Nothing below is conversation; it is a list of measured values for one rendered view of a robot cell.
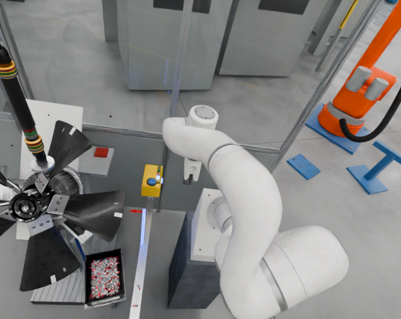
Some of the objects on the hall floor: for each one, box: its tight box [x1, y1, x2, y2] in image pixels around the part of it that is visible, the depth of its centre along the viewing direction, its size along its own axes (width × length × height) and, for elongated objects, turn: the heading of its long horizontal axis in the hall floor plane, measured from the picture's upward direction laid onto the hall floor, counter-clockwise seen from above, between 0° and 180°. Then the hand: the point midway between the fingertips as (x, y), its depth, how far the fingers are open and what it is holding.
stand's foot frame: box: [30, 229, 118, 305], centre depth 195 cm, size 62×46×8 cm
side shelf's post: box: [81, 175, 93, 194], centre depth 193 cm, size 4×4×83 cm
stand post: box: [67, 241, 83, 274], centre depth 159 cm, size 4×9×91 cm, turn 81°
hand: (187, 180), depth 93 cm, fingers closed
